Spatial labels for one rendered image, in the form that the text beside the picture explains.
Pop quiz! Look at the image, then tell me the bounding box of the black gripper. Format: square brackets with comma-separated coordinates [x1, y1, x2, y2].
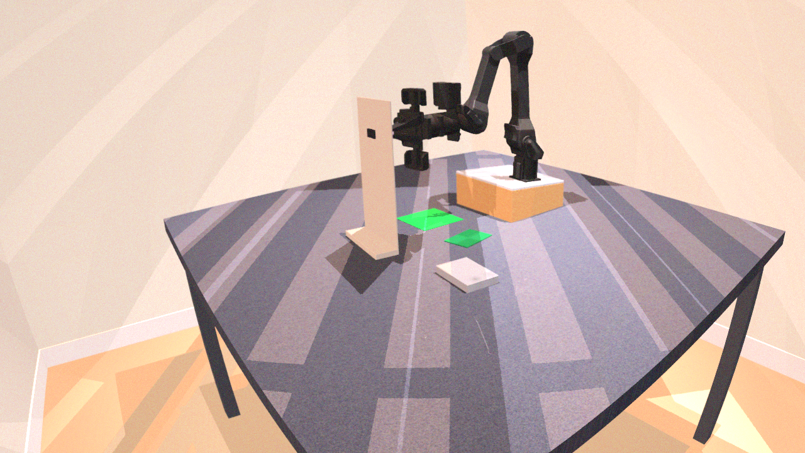
[392, 88, 447, 171]

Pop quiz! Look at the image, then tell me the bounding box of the white flat rectangular block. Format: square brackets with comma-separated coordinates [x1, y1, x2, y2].
[436, 257, 499, 293]

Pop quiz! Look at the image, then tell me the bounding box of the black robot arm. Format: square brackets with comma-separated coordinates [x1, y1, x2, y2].
[432, 31, 544, 182]

